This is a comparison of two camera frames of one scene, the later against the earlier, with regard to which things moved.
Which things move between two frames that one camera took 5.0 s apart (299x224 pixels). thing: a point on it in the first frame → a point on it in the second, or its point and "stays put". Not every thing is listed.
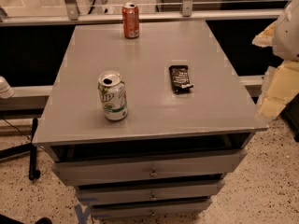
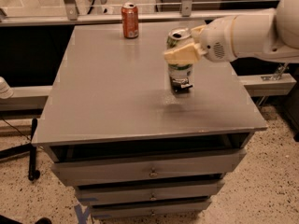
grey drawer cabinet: [147, 119] stays put
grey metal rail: [143, 18] stays put
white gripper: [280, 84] → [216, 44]
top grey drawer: [214, 163] stays put
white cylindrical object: [6, 91] stays put
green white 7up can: [112, 90] → [177, 37]
